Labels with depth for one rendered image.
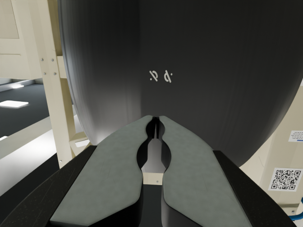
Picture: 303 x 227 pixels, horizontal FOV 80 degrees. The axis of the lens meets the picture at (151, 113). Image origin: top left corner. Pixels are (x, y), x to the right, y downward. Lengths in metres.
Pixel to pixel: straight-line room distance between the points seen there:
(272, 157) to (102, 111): 0.45
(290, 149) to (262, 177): 0.10
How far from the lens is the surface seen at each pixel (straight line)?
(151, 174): 0.86
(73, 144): 1.03
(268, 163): 0.57
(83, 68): 0.22
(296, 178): 0.64
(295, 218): 0.69
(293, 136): 0.56
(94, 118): 0.24
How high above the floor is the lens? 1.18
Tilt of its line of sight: 21 degrees up
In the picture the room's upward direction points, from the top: 179 degrees counter-clockwise
